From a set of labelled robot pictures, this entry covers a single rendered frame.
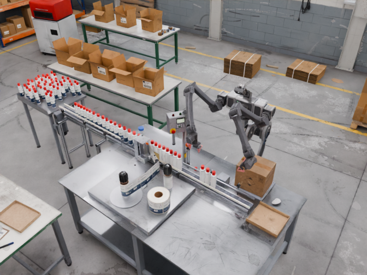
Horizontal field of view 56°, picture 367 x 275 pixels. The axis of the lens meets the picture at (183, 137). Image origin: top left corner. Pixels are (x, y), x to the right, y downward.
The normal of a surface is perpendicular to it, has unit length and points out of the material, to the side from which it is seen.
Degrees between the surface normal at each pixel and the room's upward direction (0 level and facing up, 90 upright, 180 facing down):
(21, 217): 0
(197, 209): 0
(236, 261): 0
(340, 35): 90
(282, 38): 90
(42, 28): 90
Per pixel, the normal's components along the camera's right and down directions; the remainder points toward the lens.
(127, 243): 0.00, -0.80
